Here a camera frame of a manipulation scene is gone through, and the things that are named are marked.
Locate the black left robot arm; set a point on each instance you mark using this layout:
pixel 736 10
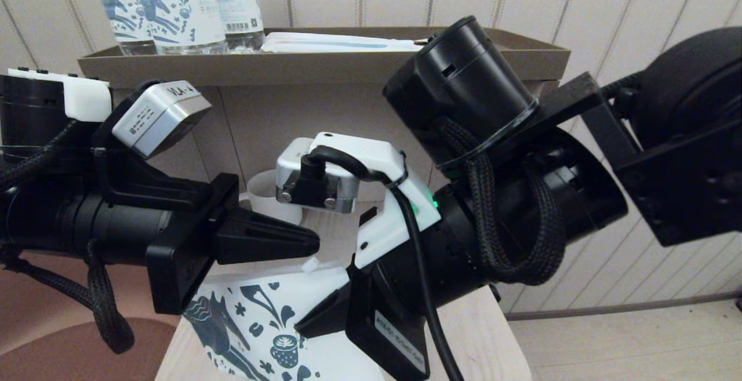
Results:
pixel 58 218

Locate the white ribbed mug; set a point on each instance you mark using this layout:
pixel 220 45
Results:
pixel 264 195

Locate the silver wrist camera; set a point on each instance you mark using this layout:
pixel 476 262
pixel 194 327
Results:
pixel 316 181
pixel 159 120

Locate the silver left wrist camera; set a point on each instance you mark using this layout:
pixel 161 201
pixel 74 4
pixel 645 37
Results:
pixel 159 120

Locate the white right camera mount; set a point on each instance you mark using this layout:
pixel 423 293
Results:
pixel 394 218

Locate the white horse-print zipper pouch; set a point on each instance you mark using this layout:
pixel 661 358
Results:
pixel 255 323

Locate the brown desk shelf unit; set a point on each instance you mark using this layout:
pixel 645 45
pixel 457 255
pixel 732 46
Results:
pixel 290 68

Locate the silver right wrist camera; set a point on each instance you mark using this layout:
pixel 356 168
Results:
pixel 316 181

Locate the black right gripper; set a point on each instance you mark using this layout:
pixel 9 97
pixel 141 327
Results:
pixel 435 276

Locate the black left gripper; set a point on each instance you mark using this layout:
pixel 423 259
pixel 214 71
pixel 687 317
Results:
pixel 185 242

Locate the horse label water bottle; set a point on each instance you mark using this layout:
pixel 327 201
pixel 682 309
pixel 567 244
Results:
pixel 177 13
pixel 124 10

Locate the barcode label water bottle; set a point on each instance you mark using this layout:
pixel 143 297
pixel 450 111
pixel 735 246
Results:
pixel 237 4

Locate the pink upholstered chair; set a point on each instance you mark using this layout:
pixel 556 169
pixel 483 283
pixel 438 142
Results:
pixel 35 334

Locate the white packet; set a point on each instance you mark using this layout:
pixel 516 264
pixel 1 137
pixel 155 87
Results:
pixel 342 43

